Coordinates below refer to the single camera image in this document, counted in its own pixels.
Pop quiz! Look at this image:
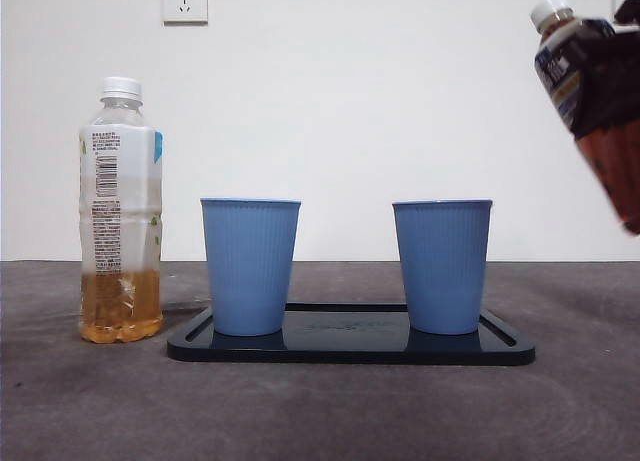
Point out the dark oolong tea bottle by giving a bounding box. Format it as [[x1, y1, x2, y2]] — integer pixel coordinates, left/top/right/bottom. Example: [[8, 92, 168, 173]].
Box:
[[529, 0, 640, 239]]

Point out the pale tea bottle white label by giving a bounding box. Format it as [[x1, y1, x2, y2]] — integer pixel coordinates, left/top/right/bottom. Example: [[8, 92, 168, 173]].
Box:
[[78, 76, 166, 345]]

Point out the blue ribbed cup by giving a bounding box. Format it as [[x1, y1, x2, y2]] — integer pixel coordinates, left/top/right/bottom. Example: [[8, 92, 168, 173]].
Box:
[[391, 198, 494, 337], [199, 196, 303, 338]]

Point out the dark glossy tray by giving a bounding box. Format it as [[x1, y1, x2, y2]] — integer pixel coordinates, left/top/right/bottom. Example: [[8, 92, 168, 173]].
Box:
[[165, 302, 537, 367]]

